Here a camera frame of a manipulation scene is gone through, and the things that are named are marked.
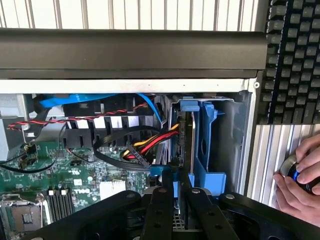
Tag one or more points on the black RAM slots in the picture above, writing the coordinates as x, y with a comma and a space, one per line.
60, 205

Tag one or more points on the person's bare hand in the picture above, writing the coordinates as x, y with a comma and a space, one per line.
297, 202

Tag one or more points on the silver metal drive cage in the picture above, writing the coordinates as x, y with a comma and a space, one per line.
12, 125

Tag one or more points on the CPU socket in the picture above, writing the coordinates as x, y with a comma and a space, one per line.
22, 215

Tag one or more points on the black computer keyboard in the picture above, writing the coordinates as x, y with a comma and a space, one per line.
290, 62

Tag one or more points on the black fan shroud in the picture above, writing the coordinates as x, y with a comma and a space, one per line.
82, 140

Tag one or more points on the black silver PC case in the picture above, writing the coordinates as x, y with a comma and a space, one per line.
125, 50

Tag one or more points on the blue plastic disk bay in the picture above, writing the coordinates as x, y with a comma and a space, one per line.
205, 160

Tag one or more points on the white motherboard connector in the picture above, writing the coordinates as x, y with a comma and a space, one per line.
112, 188

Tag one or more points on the black disk drive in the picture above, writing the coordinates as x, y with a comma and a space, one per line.
186, 140

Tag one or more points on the green motherboard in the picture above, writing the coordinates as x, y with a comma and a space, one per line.
62, 170

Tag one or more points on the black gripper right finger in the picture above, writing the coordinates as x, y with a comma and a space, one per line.
210, 220

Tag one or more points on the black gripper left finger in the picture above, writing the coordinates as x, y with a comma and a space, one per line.
160, 215

